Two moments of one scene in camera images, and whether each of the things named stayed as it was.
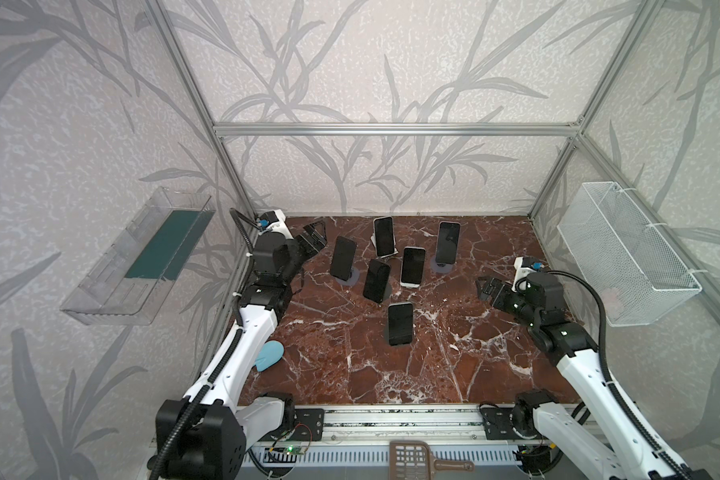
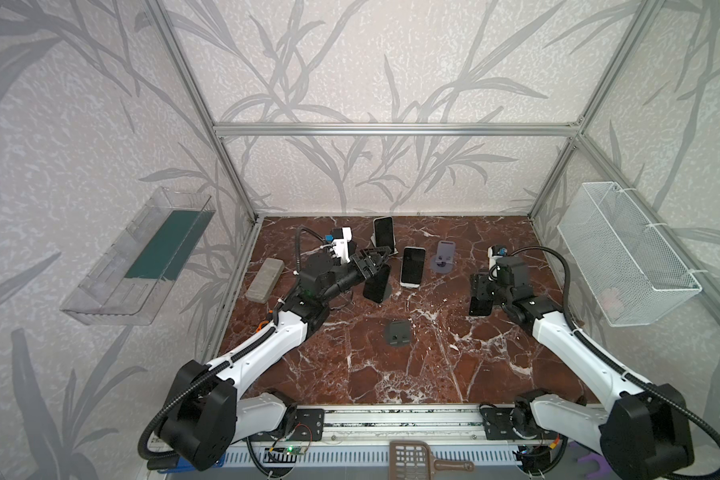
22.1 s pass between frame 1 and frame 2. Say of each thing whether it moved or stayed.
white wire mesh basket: stayed
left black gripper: moved
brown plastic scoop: stayed
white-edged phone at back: stayed
